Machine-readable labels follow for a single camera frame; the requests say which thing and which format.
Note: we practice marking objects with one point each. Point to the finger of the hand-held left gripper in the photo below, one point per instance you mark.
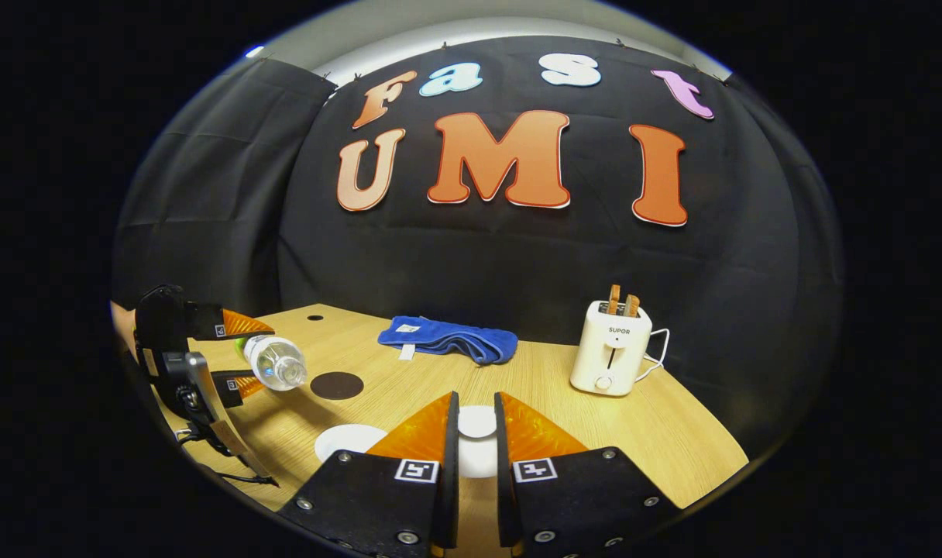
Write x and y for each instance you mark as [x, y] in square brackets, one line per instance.
[227, 387]
[207, 322]

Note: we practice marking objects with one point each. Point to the toast slice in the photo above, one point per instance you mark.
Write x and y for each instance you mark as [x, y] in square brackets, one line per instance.
[614, 301]
[632, 306]

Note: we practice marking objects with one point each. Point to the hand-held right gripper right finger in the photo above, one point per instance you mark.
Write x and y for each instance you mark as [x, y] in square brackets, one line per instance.
[572, 504]

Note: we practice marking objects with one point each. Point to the white toaster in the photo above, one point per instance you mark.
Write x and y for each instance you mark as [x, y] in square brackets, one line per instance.
[610, 353]

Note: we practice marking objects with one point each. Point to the clear water bottle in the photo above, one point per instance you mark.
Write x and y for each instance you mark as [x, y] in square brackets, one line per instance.
[276, 363]

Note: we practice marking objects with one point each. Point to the dark round coaster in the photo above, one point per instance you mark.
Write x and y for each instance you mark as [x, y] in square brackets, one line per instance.
[337, 385]

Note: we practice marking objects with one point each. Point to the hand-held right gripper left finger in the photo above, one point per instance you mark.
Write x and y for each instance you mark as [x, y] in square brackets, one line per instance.
[386, 504]

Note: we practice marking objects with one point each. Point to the white teacup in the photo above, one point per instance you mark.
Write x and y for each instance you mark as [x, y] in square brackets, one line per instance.
[347, 443]

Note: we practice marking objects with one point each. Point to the blue towel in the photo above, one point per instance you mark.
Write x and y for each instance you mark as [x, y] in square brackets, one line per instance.
[448, 337]

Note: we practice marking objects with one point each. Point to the ceiling light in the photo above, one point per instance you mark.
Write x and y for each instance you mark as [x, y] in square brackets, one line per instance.
[254, 52]

